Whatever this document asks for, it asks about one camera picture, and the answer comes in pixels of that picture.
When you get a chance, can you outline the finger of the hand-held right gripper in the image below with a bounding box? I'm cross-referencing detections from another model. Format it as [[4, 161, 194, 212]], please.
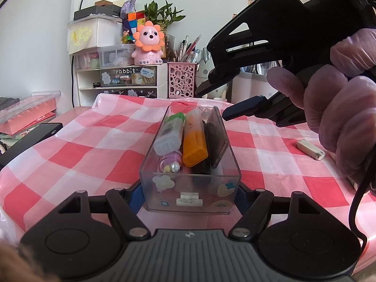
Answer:
[[222, 92, 306, 128], [195, 2, 277, 97]]

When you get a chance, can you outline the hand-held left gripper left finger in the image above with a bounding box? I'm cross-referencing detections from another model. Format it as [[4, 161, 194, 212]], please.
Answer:
[[48, 180, 151, 240]]

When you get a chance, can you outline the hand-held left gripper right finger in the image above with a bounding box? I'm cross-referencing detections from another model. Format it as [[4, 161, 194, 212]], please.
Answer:
[[229, 183, 327, 240]]

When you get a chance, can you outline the clear plastic pencil box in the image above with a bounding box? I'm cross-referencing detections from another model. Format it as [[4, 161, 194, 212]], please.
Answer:
[[139, 106, 242, 214]]

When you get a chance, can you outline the black marker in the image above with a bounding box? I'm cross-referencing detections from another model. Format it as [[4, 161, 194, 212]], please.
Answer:
[[191, 159, 212, 187]]

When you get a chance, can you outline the purple mechanical pencil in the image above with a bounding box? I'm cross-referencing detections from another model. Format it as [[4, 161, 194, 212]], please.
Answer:
[[159, 150, 184, 180]]

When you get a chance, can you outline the orange highlighter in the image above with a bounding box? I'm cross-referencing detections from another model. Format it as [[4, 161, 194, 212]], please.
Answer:
[[182, 109, 208, 166]]

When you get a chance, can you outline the green highlighter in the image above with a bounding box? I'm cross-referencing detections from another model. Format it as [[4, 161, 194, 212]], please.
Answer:
[[153, 112, 186, 156]]

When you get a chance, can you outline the person's right hand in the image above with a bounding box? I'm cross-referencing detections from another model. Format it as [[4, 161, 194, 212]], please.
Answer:
[[266, 29, 376, 196]]

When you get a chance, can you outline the egg-shaped pen holder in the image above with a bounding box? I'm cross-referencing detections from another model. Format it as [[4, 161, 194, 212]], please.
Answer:
[[196, 60, 232, 102]]

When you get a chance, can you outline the pink perforated pen holder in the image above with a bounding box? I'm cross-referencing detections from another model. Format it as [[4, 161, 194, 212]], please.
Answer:
[[167, 62, 197, 99]]

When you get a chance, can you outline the bunch of slim pens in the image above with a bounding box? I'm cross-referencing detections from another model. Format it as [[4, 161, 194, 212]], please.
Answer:
[[175, 34, 203, 64]]

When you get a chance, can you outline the clear glass plant vase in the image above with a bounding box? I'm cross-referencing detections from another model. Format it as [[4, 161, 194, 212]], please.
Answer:
[[164, 34, 176, 59]]

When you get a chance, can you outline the pink checkered tablecloth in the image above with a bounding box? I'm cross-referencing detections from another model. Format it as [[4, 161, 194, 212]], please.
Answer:
[[0, 93, 376, 271]]

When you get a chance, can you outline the pink lion toy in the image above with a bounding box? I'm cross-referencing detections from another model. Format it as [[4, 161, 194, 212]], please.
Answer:
[[131, 21, 165, 65]]

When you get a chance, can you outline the white eraser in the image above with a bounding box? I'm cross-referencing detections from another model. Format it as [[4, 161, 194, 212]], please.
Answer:
[[297, 139, 326, 161]]

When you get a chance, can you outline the green bamboo plant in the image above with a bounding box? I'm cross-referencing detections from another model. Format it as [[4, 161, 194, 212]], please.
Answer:
[[144, 0, 186, 33]]

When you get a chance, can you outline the small purple figure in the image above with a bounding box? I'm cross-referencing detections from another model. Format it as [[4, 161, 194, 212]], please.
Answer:
[[122, 20, 136, 44]]

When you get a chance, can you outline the colourful puzzle cube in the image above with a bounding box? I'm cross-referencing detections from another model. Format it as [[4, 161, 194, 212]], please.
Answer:
[[127, 11, 146, 36]]

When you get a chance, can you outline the clear lidded storage box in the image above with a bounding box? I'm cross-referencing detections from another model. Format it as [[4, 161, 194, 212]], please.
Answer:
[[73, 44, 137, 71]]

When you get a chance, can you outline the purple hanging pouch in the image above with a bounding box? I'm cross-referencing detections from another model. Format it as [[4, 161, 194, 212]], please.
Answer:
[[120, 0, 137, 15]]

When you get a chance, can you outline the black phone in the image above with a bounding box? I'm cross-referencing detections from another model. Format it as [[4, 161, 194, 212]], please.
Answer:
[[0, 122, 63, 168]]

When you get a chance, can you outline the white drawer organizer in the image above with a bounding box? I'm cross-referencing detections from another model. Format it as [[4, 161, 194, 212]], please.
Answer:
[[77, 64, 168, 108]]

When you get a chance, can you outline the pink box with clear lid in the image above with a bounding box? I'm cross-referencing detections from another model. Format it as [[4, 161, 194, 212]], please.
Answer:
[[0, 91, 61, 136]]

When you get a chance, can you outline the white storage box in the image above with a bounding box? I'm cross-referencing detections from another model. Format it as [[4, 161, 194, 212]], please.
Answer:
[[67, 17, 125, 55]]

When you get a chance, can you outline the black flat box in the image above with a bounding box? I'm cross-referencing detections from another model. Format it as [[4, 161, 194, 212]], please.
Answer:
[[73, 5, 122, 21]]

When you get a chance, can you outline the brown fuzzy cloth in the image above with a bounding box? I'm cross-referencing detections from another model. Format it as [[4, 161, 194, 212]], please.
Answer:
[[0, 238, 42, 282]]

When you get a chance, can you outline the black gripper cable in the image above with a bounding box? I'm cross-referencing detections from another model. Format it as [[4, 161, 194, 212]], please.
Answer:
[[349, 164, 372, 243]]

